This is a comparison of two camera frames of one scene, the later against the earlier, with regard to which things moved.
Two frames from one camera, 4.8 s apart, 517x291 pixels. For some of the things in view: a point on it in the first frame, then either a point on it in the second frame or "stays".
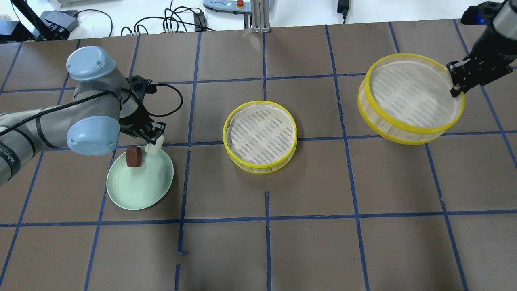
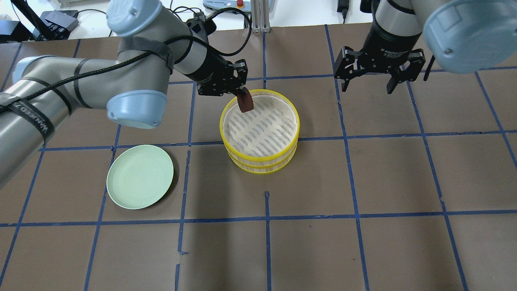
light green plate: [135, 188] stays
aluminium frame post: [260, 16] stays
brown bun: [134, 156] → [244, 100]
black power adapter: [343, 7] stays
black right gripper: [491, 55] → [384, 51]
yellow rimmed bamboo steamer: [406, 98] → [265, 136]
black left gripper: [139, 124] → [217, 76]
